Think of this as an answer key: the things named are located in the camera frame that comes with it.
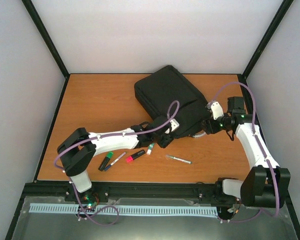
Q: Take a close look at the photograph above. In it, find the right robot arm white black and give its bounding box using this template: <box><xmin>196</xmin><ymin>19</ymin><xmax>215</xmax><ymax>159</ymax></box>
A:
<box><xmin>202</xmin><ymin>96</ymin><xmax>291</xmax><ymax>209</ymax></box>

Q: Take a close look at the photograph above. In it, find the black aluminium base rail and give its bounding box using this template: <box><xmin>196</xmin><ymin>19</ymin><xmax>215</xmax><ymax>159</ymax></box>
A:
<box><xmin>21</xmin><ymin>181</ymin><xmax>237</xmax><ymax>206</ymax></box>

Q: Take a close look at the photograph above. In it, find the black student backpack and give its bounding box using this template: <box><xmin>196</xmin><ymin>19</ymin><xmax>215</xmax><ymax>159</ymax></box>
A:
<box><xmin>134</xmin><ymin>65</ymin><xmax>211</xmax><ymax>139</ymax></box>

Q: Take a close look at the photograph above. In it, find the white glue stick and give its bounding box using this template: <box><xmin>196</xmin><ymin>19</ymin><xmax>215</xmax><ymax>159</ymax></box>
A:
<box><xmin>146</xmin><ymin>143</ymin><xmax>155</xmax><ymax>155</ymax></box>

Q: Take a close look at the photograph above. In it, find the silver white pen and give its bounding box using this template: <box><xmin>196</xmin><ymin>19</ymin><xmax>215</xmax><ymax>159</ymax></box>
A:
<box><xmin>165</xmin><ymin>155</ymin><xmax>192</xmax><ymax>164</ymax></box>

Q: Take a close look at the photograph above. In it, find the right black frame post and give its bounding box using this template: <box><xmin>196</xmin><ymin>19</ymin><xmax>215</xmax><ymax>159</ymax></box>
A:
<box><xmin>241</xmin><ymin>0</ymin><xmax>295</xmax><ymax>79</ymax></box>

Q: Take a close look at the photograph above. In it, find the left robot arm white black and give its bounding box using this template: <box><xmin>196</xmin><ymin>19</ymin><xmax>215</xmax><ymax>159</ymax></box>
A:
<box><xmin>53</xmin><ymin>116</ymin><xmax>180</xmax><ymax>202</ymax></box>

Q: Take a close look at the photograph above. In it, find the pink black highlighter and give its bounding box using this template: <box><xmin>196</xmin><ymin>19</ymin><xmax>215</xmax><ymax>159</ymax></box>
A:
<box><xmin>125</xmin><ymin>149</ymin><xmax>146</xmax><ymax>163</ymax></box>

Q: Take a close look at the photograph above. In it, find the purple cable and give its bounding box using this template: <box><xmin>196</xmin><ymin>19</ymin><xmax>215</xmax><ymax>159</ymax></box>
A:
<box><xmin>206</xmin><ymin>81</ymin><xmax>282</xmax><ymax>224</ymax></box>
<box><xmin>54</xmin><ymin>100</ymin><xmax>181</xmax><ymax>226</ymax></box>

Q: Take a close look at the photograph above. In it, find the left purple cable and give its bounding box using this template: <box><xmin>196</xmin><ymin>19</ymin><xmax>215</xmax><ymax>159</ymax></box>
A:
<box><xmin>54</xmin><ymin>100</ymin><xmax>181</xmax><ymax>226</ymax></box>

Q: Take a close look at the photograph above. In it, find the light blue cable duct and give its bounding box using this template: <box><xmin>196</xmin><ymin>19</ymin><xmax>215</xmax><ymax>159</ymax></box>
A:
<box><xmin>28</xmin><ymin>203</ymin><xmax>218</xmax><ymax>218</ymax></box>

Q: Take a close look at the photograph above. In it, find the left black frame post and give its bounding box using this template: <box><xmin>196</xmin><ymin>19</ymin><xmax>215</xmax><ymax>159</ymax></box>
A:
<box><xmin>21</xmin><ymin>0</ymin><xmax>71</xmax><ymax>79</ymax></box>

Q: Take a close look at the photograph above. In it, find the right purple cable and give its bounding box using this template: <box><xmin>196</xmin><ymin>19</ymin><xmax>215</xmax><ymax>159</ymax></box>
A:
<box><xmin>206</xmin><ymin>81</ymin><xmax>282</xmax><ymax>224</ymax></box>

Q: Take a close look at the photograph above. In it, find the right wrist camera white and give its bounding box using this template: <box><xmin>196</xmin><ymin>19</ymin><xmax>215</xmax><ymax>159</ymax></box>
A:
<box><xmin>207</xmin><ymin>100</ymin><xmax>224</xmax><ymax>121</ymax></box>

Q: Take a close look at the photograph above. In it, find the blue white marker pen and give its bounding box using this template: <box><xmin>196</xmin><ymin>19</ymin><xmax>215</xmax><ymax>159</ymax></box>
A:
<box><xmin>103</xmin><ymin>152</ymin><xmax>127</xmax><ymax>172</ymax></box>

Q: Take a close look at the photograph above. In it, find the green black highlighter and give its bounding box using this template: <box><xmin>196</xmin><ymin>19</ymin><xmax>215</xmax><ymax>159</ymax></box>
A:
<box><xmin>98</xmin><ymin>151</ymin><xmax>114</xmax><ymax>172</ymax></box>

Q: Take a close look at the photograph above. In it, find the black frame post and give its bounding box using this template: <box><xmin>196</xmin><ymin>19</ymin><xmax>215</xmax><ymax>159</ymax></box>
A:
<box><xmin>241</xmin><ymin>0</ymin><xmax>295</xmax><ymax>79</ymax></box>
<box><xmin>21</xmin><ymin>0</ymin><xmax>71</xmax><ymax>79</ymax></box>

